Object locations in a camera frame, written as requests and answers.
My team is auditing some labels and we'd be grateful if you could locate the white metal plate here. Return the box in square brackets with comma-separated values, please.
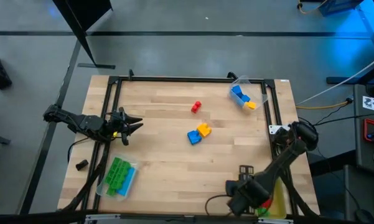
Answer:
[268, 124, 292, 135]

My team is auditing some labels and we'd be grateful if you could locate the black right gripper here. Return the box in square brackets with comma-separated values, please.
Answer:
[225, 164, 255, 217]

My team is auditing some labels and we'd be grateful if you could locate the yellow plastic container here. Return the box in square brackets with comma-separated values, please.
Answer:
[255, 179, 288, 220]

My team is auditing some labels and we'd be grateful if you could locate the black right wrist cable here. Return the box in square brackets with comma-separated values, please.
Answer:
[204, 194, 234, 217]

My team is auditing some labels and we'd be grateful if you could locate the long blue building block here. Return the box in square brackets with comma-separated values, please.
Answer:
[117, 167, 138, 197]

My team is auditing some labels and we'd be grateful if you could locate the printed paper sheet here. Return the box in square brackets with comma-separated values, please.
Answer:
[362, 95, 374, 113]

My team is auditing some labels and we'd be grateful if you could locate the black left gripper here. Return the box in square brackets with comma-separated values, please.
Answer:
[107, 106, 144, 146]

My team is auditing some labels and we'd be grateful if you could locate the black desk leg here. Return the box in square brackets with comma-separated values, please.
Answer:
[326, 55, 374, 85]

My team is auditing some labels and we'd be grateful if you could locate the black metal table frame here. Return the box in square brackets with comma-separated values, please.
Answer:
[80, 75, 299, 218]

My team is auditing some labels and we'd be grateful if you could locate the white cable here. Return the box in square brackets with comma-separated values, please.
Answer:
[295, 52, 374, 106]

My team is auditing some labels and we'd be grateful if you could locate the clear plastic container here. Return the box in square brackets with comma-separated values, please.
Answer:
[95, 154, 140, 202]
[228, 75, 268, 113]

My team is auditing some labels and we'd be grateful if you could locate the small black cylinder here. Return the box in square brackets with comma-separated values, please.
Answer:
[75, 159, 90, 172]

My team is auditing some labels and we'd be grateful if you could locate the blue box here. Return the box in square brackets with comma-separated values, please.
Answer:
[317, 0, 365, 16]

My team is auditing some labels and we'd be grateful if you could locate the thin black cable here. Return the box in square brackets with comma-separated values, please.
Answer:
[314, 112, 374, 127]

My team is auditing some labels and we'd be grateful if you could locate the yellow floor cable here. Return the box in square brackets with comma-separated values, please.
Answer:
[295, 100, 351, 110]

